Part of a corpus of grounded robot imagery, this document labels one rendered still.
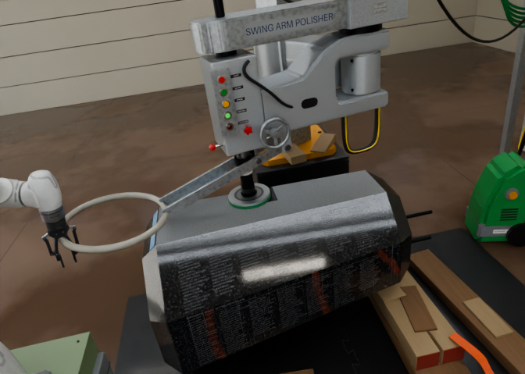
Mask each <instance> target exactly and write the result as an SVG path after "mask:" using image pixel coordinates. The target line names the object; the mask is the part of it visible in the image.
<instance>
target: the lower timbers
mask: <svg viewBox="0 0 525 374"><path fill-rule="evenodd" d="M409 267H410V268H411V269H412V270H413V271H414V272H415V274H416V275H417V276H418V277H419V278H420V279H421V280H422V281H423V282H424V283H425V284H426V285H427V286H428V287H429V288H430V289H431V290H432V291H433V292H434V293H435V294H436V295H437V296H438V297H439V299H440V300H441V301H442V302H443V303H444V304H445V305H446V306H447V307H448V308H449V309H450V310H451V311H452V313H453V314H454V315H455V316H456V317H457V318H458V319H459V320H460V321H461V322H462V323H463V325H464V326H465V327H466V328H467V329H468V330H469V331H470V332H471V333H472V334H473V335H474V336H475V337H476V338H477V339H478V340H479V341H480V342H481V343H482V344H483V345H484V346H485V347H486V348H487V350H488V351H489V352H490V353H491V354H492V355H493V356H494V357H495V358H496V359H497V360H498V361H499V362H500V364H501V365H502V366H503V367H504V368H505V369H506V370H507V371H508V372H509V373H510V374H525V339H524V338H523V337H522V336H520V335H519V334H518V333H517V332H516V331H515V330H514V329H513V328H512V327H511V326H510V325H509V324H508V323H507V322H506V321H505V320H504V319H503V318H502V317H501V316H500V315H498V314H497V313H496V312H495V311H494V310H493V309H492V308H491V307H490V306H489V305H488V304H486V303H485V302H484V303H485V304H486V305H487V306H488V307H489V308H490V309H491V310H492V311H493V312H494V313H495V314H496V315H497V316H498V317H499V318H500V319H501V320H502V321H503V322H504V323H505V324H506V325H507V326H508V327H509V328H510V329H511V330H512V331H513V334H510V335H507V336H504V337H500V338H497V339H495V338H494V337H493V336H492V335H491V334H490V332H489V331H488V330H487V329H486V328H485V327H484V326H483V325H482V324H481V323H480V322H479V320H478V319H477V318H476V317H475V316H474V315H473V314H472V313H471V312H470V311H469V310H468V308H467V307H466V306H465V305H464V304H463V302H464V301H468V300H471V299H474V298H477V297H479V296H478V295H477V294H476V293H474V292H473V291H472V290H471V289H470V288H469V287H468V286H467V285H466V284H465V283H464V282H463V281H461V279H460V278H459V277H457V275H456V274H454V272H453V271H451V270H450V269H449V268H448V267H447V266H446V265H445V264H444V263H443V262H442V261H441V260H439V259H438V258H437V257H436V256H435V255H434V254H433V253H432V252H431V251H430V250H429V249H427V250H424V251H419V252H417V253H413V254H411V256H410V265H409ZM368 297H369V299H370V301H371V302H372V304H373V306H374V308H375V310H376V312H377V314H378V315H379V317H380V320H381V322H382V323H383V325H384V328H385V329H386V330H387V333H388V335H389V337H390V338H391V340H392V342H393V344H394V346H395V348H396V350H397V352H398V353H399V355H400V357H401V359H402V361H403V363H404V365H405V367H406V368H407V370H408V372H409V374H471V373H470V371H469V369H468V368H467V367H466V365H465V364H464V362H463V361H462V359H459V360H457V361H453V362H449V363H445V364H441V363H440V361H438V365H436V366H433V367H430V368H426V369H421V370H417V371H416V370H415V369H414V367H413V365H412V363H411V361H410V360H409V358H408V356H407V355H406V353H405V351H404V350H403V348H402V345H401V344H400V343H399V341H398V339H397V337H396V336H395V334H394V332H393V330H392V329H391V327H390V325H389V324H388V321H387V320H386V319H385V317H384V315H383V313H382V311H381V310H380V308H379V306H378V304H377V303H376V301H375V299H374V298H373V295H372V294H371V295H369V296H368ZM480 299H481V298H480ZM481 300H482V299H481ZM482 301H483V300H482Z"/></svg>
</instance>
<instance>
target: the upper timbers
mask: <svg viewBox="0 0 525 374"><path fill-rule="evenodd" d="M397 284H398V285H399V287H407V286H414V285H416V288H417V290H418V291H419V293H420V296H421V298H422V299H423V301H424V303H425V305H426V306H427V309H428V311H429V313H430V315H431V317H432V319H433V320H434V323H435V325H436V327H437V330H433V331H425V332H418V333H415V332H414V329H413V327H412V325H411V322H410V321H409V318H408V316H407V314H406V312H405V309H404V307H403V305H402V302H401V300H400V299H398V300H394V301H390V302H387V303H384V302H383V301H382V300H381V299H380V297H379V296H378V294H377V293H374V294H372V295H373V298H374V299H375V301H376V303H377V304H378V306H379V308H380V310H381V311H382V313H383V315H384V317H385V319H386V320H387V322H388V324H389V325H390V327H391V329H392V330H393V332H394V334H395V336H396V337H397V339H398V341H399V343H400V344H401V345H402V348H403V350H404V351H405V353H406V355H407V356H408V358H409V360H410V361H411V363H412V365H413V367H414V369H415V370H416V371H417V370H421V369H426V368H430V367H433V366H436V365H438V361H440V363H441V364H445V363H449V362H453V361H457V360H459V359H463V358H464V353H465V349H463V348H462V347H461V346H459V345H458V344H457V343H456V342H455V341H454V340H452V339H451V338H450V336H451V335H452V334H453V333H456V331H455V330H454V329H453V328H452V326H451V325H450V324H449V322H448V321H447V320H446V318H445V317H444V316H443V315H442V314H441V313H440V311H439V310H438V308H437V307H436V306H435V305H434V303H433V302H432V301H431V299H430V298H429V297H428V296H427V295H426V293H425V292H424V291H423V289H422V288H421V287H420V285H419V284H418V283H417V282H416V281H415V280H414V278H413V277H412V276H411V274H410V273H409V272H408V270H407V271H406V272H405V275H404V276H403V278H402V280H401V282H400V283H397Z"/></svg>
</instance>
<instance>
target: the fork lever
mask: <svg viewBox="0 0 525 374"><path fill-rule="evenodd" d="M267 144H268V145H272V146H273V145H274V140H273V138H272V137H271V136H269V137H268V138H267ZM291 147H293V145H292V143H291V146H290V145H289V144H287V145H286V146H285V147H284V148H285V151H290V150H291ZM266 149H267V148H265V147H263V148H258V149H255V150H254V152H255V155H256V156H255V157H254V158H252V159H249V160H248V161H247V162H244V163H243V164H241V165H239V166H238V167H236V168H234V167H235V166H236V165H235V164H234V157H232V158H231V159H228V160H227V161H225V162H223V163H221V164H219V165H218V166H216V167H214V168H213V169H211V170H209V171H208V172H206V173H203V174H202V175H201V176H198V177H196V178H195V179H193V180H191V181H190V182H188V183H186V184H184V185H183V186H181V187H178V188H177V189H176V190H174V191H172V192H170V193H168V194H166V195H165V196H163V197H161V198H160V199H159V202H162V201H164V202H165V203H166V204H167V207H165V208H164V209H162V212H163V213H164V212H167V213H168V214H169V216H168V218H169V217H171V216H172V215H174V214H176V213H178V212H179V211H181V210H183V209H184V208H186V207H188V206H189V205H192V204H194V203H195V202H196V201H199V200H200V199H202V198H204V197H205V196H207V195H209V194H211V193H212V192H214V191H216V190H218V189H220V188H221V187H223V186H225V185H226V184H228V183H230V182H231V181H233V180H236V179H237V178H238V177H240V176H242V175H244V174H246V173H247V172H249V171H251V170H253V169H254V168H256V167H258V166H260V165H262V164H263V163H264V162H267V161H269V160H270V159H272V158H274V157H275V156H277V155H279V154H280V153H282V148H278V149H275V150H271V149H267V150H266ZM264 150H265V151H264ZM262 151H263V152H262ZM260 152H262V153H260ZM258 153H260V154H259V155H258ZM233 168H234V169H233ZM230 169H232V170H231V171H229V170H230ZM227 171H229V172H227Z"/></svg>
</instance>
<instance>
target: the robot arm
mask: <svg viewBox="0 0 525 374"><path fill-rule="evenodd" d="M22 207H33V208H38V210H39V213H40V215H41V219H42V221H43V222H44V223H45V224H46V226H47V229H48V232H47V233H46V234H45V235H42V236H41V237H42V240H43V241H44V242H45V243H46V245H47V248H48V252H49V254H50V255H51V256H53V255H55V256H56V259H57V261H60V262H61V264H62V267H63V268H64V267H65V266H64V264H63V260H62V257H61V254H60V253H59V249H58V239H59V238H60V237H65V238H66V239H67V240H69V241H71V239H70V238H69V237H68V235H67V232H68V230H69V229H70V230H71V231H72V233H73V238H74V240H75V244H79V241H78V238H77V234H76V227H75V225H74V224H73V225H72V226H69V225H67V223H66V219H65V215H66V214H65V212H64V207H63V203H62V193H61V190H60V188H59V185H58V182H57V180H56V178H55V177H54V176H53V174H52V173H51V172H50V171H48V170H38V171H34V172H32V173H31V174H30V175H29V177H28V181H18V180H12V179H6V178H0V208H22ZM48 236H50V237H53V239H54V251H52V249H51V246H50V243H49V242H48ZM71 242H72V241H71ZM71 252H72V255H73V259H74V261H75V262H77V259H76V256H75V255H76V254H77V252H76V251H72V250H71ZM0 374H27V373H26V372H25V370H24V369H23V366H22V365H21V364H20V362H19V361H18V360H17V358H16V357H15V356H14V354H13V353H12V352H11V351H10V350H9V349H8V348H7V347H6V346H5V345H4V344H3V343H2V342H0ZM33 374H52V373H51V372H50V371H49V370H47V369H46V370H43V371H41V372H37V373H33Z"/></svg>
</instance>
